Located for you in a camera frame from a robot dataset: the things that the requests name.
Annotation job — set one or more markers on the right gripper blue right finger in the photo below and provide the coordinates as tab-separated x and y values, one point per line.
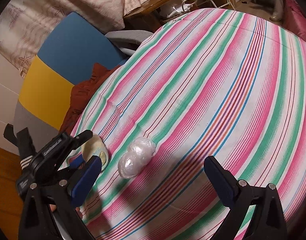
222	181

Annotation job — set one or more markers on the cream blue rolled sock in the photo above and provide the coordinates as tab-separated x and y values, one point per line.
95	146

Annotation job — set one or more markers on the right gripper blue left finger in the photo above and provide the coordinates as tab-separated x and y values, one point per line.
84	176

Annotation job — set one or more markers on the blue yellow grey chair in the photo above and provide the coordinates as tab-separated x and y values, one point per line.
65	59

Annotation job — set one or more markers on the wooden desk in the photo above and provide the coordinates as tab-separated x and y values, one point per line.
154	13

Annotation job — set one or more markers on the dark red garment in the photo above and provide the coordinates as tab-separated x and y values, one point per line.
82	93

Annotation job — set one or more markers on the pink patterned curtain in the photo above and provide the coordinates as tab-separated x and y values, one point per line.
25	24

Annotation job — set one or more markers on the striped pink green tablecloth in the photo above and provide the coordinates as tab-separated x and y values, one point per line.
213	82

